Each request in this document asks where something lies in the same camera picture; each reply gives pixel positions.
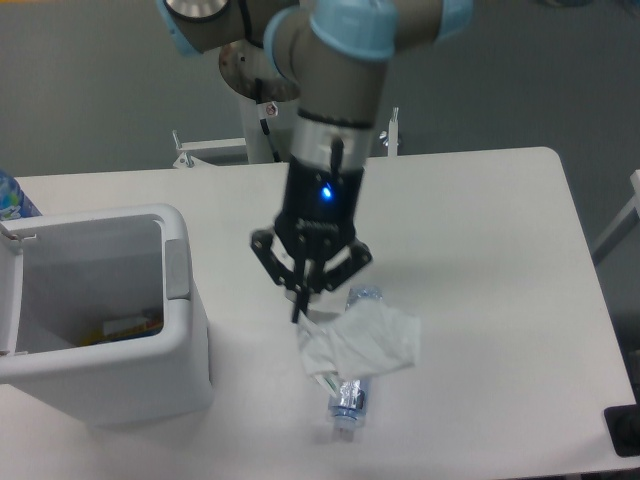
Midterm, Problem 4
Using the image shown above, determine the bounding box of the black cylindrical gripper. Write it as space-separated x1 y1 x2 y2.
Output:
250 158 373 324

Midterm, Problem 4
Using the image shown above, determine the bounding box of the white paper bag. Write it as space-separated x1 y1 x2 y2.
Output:
297 299 422 396

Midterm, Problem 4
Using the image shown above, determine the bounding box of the crushed clear plastic bottle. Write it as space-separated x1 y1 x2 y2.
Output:
327 285 383 442

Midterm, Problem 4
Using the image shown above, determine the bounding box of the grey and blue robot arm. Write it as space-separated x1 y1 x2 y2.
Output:
157 1 474 317

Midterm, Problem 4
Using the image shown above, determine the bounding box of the yellow packaging in trash can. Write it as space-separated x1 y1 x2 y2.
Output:
79 310 164 346

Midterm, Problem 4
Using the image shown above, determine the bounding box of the white plastic trash can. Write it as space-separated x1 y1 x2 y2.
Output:
1 204 213 425

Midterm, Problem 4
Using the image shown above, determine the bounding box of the blue printed bottle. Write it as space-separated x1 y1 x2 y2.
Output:
1 171 42 221

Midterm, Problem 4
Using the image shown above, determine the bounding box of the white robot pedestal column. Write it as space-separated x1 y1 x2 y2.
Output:
218 40 316 164

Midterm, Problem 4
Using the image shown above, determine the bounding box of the black cable on pedestal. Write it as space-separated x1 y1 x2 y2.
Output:
254 77 283 164

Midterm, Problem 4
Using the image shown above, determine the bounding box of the white upright bracket with bolt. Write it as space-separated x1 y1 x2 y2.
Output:
379 106 401 157

